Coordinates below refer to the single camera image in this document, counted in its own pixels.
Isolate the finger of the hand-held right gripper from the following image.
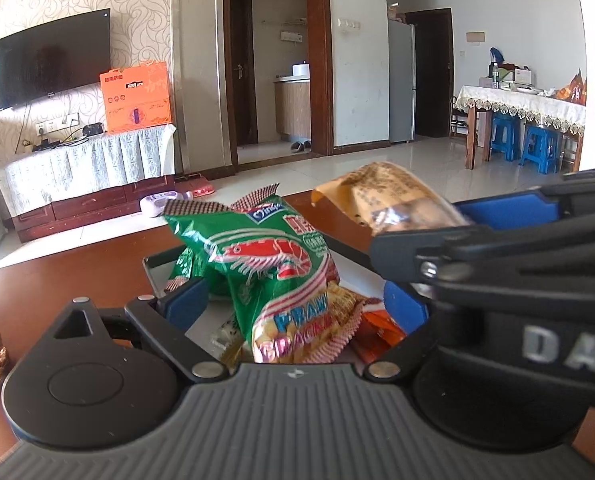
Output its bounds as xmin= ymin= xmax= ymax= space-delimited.
xmin=369 ymin=225 xmax=498 ymax=284
xmin=454 ymin=164 xmax=595 ymax=231

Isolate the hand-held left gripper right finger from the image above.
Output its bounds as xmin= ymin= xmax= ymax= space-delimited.
xmin=364 ymin=279 xmax=441 ymax=381

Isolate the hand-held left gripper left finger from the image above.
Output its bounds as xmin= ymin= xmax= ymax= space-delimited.
xmin=51 ymin=276 xmax=228 ymax=384

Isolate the white tray with grey rim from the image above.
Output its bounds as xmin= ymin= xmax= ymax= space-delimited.
xmin=142 ymin=230 xmax=428 ymax=362

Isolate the orange snack packet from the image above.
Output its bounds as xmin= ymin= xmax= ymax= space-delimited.
xmin=352 ymin=309 xmax=409 ymax=364

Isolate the green snack bag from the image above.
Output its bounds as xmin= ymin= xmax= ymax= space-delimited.
xmin=168 ymin=247 xmax=209 ymax=291

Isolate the pale cream snack packet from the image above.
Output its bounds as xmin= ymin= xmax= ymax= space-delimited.
xmin=209 ymin=310 xmax=251 ymax=371

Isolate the beige brown snack packet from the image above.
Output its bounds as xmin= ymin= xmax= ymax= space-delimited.
xmin=311 ymin=161 xmax=471 ymax=236

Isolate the green prawn cracker bag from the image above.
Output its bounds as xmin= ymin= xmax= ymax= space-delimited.
xmin=162 ymin=183 xmax=366 ymax=365

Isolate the blue plastic stool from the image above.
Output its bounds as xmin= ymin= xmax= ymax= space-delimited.
xmin=488 ymin=112 xmax=521 ymax=162
xmin=518 ymin=124 xmax=563 ymax=176

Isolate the wooden dining table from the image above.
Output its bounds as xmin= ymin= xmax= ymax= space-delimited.
xmin=464 ymin=105 xmax=586 ymax=174

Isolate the lace dining tablecloth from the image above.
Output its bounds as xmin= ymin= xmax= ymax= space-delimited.
xmin=453 ymin=83 xmax=589 ymax=136

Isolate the orange snack bags pile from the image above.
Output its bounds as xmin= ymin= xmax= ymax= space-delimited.
xmin=552 ymin=72 xmax=589 ymax=106

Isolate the wooden TV cabinet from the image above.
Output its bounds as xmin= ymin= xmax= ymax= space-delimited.
xmin=14 ymin=172 xmax=178 ymax=244

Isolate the dark brown room door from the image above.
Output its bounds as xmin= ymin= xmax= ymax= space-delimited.
xmin=405 ymin=8 xmax=453 ymax=140

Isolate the silver refrigerator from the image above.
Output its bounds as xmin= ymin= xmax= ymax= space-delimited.
xmin=388 ymin=18 xmax=417 ymax=145

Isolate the white lace cabinet cloth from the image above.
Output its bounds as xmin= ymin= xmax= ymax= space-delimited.
xmin=0 ymin=123 xmax=177 ymax=216

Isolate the wooden kitchen counter cabinet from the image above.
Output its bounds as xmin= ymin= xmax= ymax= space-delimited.
xmin=272 ymin=75 xmax=313 ymax=139

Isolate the orange gift box purple label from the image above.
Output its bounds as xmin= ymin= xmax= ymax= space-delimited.
xmin=104 ymin=100 xmax=174 ymax=135

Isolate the orange gift box black label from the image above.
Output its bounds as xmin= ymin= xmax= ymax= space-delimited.
xmin=99 ymin=61 xmax=170 ymax=111

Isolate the dark wooden door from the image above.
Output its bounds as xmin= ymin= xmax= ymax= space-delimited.
xmin=229 ymin=0 xmax=258 ymax=146

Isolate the black TV cable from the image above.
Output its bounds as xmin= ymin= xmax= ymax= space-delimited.
xmin=14 ymin=104 xmax=31 ymax=154

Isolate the wall-mounted black television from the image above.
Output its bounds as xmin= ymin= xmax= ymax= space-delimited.
xmin=0 ymin=8 xmax=112 ymax=112

